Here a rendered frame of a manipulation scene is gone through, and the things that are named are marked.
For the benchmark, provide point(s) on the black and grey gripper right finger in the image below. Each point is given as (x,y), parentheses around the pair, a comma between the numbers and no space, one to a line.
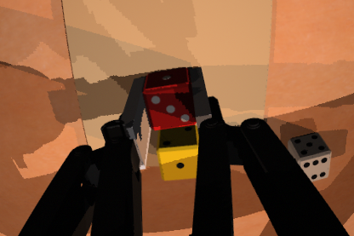
(291,201)

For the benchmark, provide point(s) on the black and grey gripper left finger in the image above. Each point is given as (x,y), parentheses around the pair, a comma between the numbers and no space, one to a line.
(68,209)

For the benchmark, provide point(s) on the white die with black pips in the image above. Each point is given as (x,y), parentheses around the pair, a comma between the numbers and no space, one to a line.
(312,154)

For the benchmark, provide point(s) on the tan flat mat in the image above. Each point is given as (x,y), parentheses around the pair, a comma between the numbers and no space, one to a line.
(112,42)

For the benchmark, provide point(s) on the yellow die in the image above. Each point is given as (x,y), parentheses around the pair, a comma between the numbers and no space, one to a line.
(177,151)

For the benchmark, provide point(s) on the dark red die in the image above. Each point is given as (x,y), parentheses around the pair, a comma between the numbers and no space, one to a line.
(169,99)

